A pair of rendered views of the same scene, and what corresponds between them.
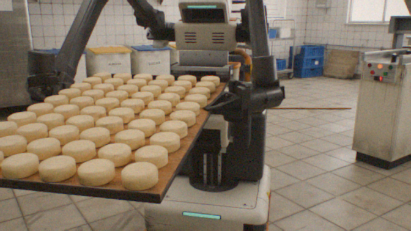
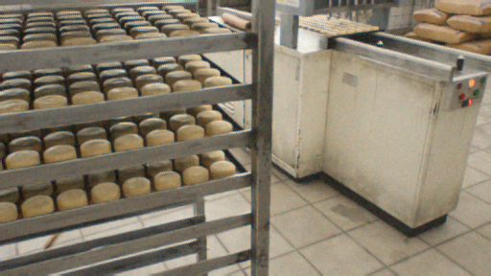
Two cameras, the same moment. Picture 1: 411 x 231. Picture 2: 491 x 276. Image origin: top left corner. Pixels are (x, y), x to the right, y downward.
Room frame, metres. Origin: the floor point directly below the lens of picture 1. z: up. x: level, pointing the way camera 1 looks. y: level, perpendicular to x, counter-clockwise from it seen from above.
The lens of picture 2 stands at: (3.60, 0.61, 1.39)
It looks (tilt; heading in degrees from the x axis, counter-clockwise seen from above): 24 degrees down; 275
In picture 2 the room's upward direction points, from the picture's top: straight up
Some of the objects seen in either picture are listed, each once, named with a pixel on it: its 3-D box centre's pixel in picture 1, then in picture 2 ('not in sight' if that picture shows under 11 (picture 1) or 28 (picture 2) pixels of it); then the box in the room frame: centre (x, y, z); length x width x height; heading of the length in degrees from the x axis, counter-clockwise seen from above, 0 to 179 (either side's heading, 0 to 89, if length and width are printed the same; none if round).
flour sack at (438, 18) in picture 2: not in sight; (443, 15); (1.62, -5.51, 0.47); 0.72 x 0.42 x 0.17; 34
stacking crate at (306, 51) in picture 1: (306, 51); not in sight; (7.59, -2.10, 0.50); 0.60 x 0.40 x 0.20; 126
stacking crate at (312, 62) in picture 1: (306, 61); not in sight; (7.59, -2.10, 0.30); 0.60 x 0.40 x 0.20; 124
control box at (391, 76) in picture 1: (380, 71); (465, 91); (2.81, -1.34, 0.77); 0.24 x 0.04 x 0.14; 36
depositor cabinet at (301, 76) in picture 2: not in sight; (286, 86); (3.60, -2.43, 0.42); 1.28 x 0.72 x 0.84; 126
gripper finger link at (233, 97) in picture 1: (222, 110); not in sight; (0.80, -0.04, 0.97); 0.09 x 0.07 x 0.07; 123
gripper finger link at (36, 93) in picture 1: (48, 102); not in sight; (0.89, 0.38, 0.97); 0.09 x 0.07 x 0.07; 33
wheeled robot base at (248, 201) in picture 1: (213, 200); not in sight; (1.92, -0.06, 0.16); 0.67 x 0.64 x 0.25; 168
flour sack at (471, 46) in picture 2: not in sight; (477, 45); (1.31, -5.04, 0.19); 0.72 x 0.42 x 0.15; 38
